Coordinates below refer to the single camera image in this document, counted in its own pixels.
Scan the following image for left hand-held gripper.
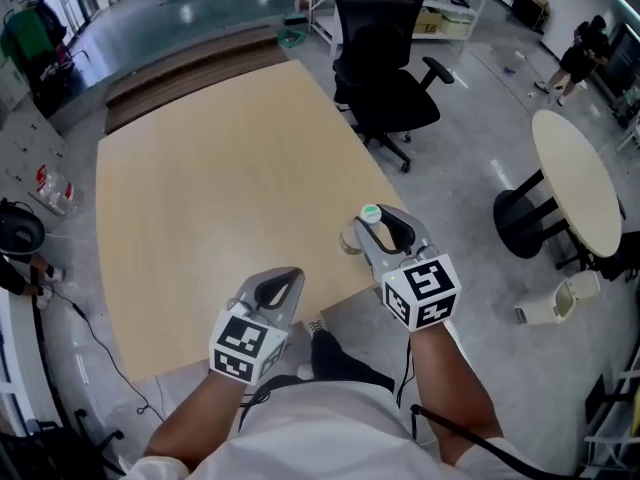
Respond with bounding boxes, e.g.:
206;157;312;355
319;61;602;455
208;266;305;387

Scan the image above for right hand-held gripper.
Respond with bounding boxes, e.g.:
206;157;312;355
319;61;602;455
352;205;462;333

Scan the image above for clear plastic water bottle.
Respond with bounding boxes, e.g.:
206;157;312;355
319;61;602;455
339;203;384;257

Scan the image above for white floor device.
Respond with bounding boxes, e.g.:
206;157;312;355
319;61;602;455
513;269;601;325

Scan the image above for person's right forearm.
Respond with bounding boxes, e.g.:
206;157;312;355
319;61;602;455
409;320;504;464

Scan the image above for person's left forearm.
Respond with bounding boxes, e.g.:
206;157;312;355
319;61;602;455
144;370;251;469

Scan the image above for person's black trouser leg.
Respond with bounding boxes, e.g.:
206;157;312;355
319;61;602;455
309;328;396;394

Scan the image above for light wooden rectangular table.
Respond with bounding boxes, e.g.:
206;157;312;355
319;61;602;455
94;59;406;383

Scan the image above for person in white shirt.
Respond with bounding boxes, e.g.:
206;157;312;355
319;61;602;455
124;380;551;480

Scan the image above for round light wooden table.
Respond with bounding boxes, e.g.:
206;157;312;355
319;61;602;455
492;109;624;272

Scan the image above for brown cardboard box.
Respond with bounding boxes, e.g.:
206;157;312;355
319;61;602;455
413;10;444;35

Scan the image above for white helmet storage rack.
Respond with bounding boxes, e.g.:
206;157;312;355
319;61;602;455
294;0;494;57

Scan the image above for white storage box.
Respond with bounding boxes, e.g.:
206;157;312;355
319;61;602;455
439;15;474;37

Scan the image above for dark wooden steps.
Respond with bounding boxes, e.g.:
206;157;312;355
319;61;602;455
103;23;291;135

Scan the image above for large clear water jug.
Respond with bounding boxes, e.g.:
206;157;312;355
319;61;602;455
34;164;76;215

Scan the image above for black and white helmet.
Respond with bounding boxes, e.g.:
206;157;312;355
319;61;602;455
0;200;46;264

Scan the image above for dark low cabinet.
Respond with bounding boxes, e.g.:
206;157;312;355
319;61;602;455
509;0;551;32

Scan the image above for grey locker cabinet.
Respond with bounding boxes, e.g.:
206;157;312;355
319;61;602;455
0;57;71;209

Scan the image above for clothes rack with garments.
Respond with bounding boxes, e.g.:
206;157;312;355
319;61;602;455
0;0;69;114

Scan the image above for thin black cable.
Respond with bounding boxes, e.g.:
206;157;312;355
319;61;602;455
238;375;301;434
397;340;416;409

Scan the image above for thick black cable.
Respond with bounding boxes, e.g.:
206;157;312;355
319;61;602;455
409;402;571;480

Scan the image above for black floor cable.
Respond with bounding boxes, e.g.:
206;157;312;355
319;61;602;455
29;267;166;422

